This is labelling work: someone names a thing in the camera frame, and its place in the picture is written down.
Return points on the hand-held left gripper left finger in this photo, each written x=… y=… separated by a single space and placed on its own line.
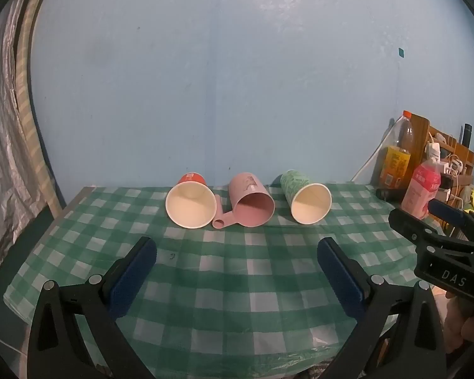
x=136 y=274

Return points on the striped beige frame strip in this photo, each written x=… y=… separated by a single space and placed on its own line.
x=27 y=106

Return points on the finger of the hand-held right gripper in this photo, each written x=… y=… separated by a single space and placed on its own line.
x=450 y=211
x=412 y=227

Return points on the green checked tablecloth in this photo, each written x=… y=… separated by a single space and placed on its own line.
x=229 y=284

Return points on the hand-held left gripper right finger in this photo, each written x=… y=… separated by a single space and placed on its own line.
x=339 y=274

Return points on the black bottle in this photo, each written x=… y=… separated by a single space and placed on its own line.
x=466 y=134

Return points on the silver foil curtain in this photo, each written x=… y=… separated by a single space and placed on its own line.
x=4 y=126

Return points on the orange drink bottle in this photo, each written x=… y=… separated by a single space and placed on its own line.
x=397 y=166

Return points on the wooden rack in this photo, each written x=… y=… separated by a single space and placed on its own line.
x=420 y=126

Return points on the red paper cup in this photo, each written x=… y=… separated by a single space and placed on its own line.
x=189 y=207

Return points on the green patterned paper cup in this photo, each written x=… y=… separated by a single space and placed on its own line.
x=310 y=204

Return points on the pink drink bottle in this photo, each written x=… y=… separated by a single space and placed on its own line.
x=420 y=189

